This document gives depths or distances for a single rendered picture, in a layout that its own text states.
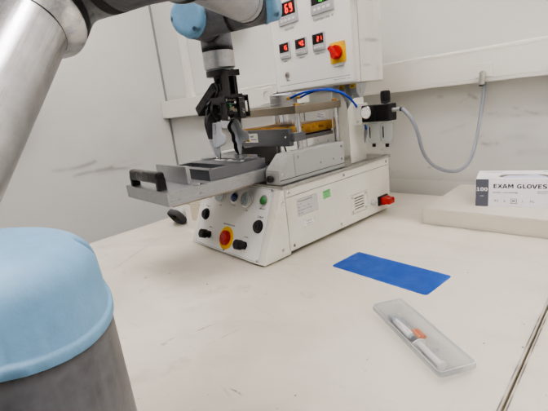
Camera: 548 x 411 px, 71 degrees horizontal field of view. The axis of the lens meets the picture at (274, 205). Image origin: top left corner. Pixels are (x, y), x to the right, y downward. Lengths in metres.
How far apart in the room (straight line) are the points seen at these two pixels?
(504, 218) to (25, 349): 1.01
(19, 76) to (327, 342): 0.53
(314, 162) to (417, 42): 0.63
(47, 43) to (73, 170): 1.81
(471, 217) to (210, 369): 0.76
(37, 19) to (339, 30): 0.85
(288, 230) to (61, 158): 1.53
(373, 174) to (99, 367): 1.04
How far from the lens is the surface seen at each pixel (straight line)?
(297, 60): 1.28
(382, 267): 0.88
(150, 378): 0.65
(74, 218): 2.29
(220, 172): 0.89
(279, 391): 0.57
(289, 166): 0.94
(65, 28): 0.51
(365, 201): 1.18
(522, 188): 1.15
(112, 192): 2.35
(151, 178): 0.87
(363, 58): 1.17
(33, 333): 0.22
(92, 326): 0.24
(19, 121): 0.43
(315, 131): 1.10
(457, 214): 1.12
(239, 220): 1.01
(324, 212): 1.03
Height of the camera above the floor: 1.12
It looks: 15 degrees down
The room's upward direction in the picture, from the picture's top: 7 degrees counter-clockwise
